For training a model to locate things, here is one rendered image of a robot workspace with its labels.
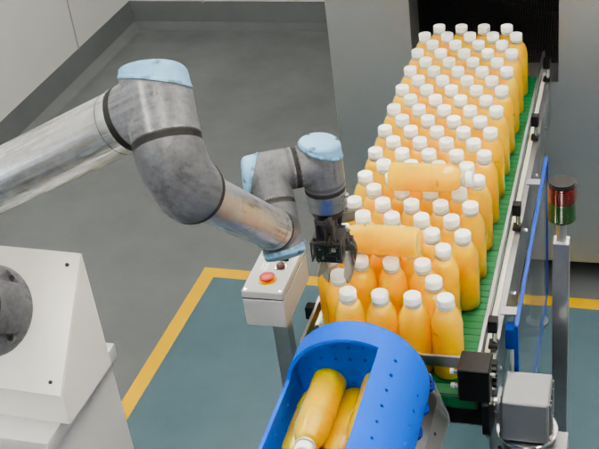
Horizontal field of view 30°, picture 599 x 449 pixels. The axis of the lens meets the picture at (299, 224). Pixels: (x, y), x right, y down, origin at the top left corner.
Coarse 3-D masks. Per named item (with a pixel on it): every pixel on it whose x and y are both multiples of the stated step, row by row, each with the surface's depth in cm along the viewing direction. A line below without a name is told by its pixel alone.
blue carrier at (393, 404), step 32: (320, 352) 227; (352, 352) 225; (384, 352) 215; (416, 352) 221; (288, 384) 226; (352, 384) 230; (384, 384) 209; (416, 384) 216; (288, 416) 226; (384, 416) 203; (416, 416) 213; (352, 448) 194; (384, 448) 198
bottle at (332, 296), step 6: (342, 282) 257; (330, 288) 258; (336, 288) 257; (330, 294) 258; (336, 294) 257; (330, 300) 258; (336, 300) 257; (330, 306) 259; (330, 312) 261; (330, 318) 262
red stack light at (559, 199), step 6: (576, 186) 250; (552, 192) 250; (558, 192) 249; (564, 192) 249; (570, 192) 249; (576, 192) 251; (552, 198) 251; (558, 198) 250; (564, 198) 250; (570, 198) 250; (576, 198) 252; (552, 204) 252; (558, 204) 251; (564, 204) 251; (570, 204) 251
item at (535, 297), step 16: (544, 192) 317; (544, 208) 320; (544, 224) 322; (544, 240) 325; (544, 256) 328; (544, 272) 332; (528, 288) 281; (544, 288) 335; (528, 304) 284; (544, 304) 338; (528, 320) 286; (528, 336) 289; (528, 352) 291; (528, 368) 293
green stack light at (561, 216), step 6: (576, 204) 253; (552, 210) 253; (558, 210) 252; (564, 210) 251; (570, 210) 252; (552, 216) 254; (558, 216) 253; (564, 216) 252; (570, 216) 253; (552, 222) 255; (558, 222) 253; (564, 222) 253; (570, 222) 254
